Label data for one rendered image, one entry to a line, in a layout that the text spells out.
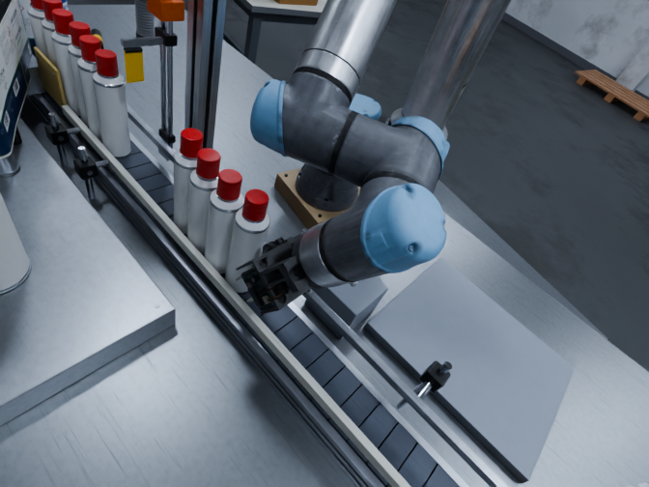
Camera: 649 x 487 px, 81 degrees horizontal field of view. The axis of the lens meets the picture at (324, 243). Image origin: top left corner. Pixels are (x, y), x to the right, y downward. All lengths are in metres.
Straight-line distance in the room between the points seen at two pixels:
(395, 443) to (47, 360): 0.49
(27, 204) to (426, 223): 0.68
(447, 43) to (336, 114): 0.30
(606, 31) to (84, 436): 8.53
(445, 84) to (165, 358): 0.63
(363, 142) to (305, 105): 0.07
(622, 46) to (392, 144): 8.13
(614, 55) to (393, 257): 8.25
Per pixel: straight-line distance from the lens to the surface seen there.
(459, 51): 0.69
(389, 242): 0.33
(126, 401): 0.65
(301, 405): 0.62
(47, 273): 0.72
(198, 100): 0.83
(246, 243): 0.57
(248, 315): 0.62
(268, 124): 0.44
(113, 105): 0.84
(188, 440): 0.63
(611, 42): 8.56
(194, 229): 0.67
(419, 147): 0.43
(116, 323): 0.65
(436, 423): 0.59
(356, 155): 0.41
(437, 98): 0.72
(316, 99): 0.43
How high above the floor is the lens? 1.44
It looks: 45 degrees down
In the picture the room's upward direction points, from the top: 23 degrees clockwise
